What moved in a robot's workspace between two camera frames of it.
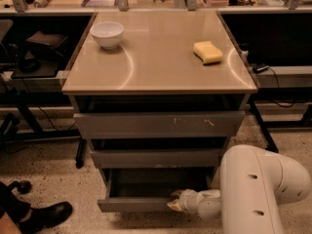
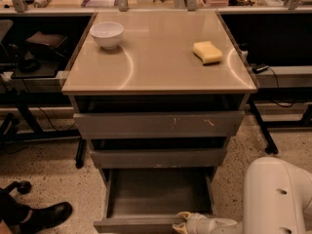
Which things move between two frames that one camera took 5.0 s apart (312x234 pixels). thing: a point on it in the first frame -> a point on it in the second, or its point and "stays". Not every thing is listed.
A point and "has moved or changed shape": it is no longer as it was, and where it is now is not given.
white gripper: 189,200 -> 204,224
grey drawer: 150,189 has moved or changed shape
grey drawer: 159,124 stays
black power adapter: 256,69 stays
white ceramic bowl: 108,33 stays
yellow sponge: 208,53 stays
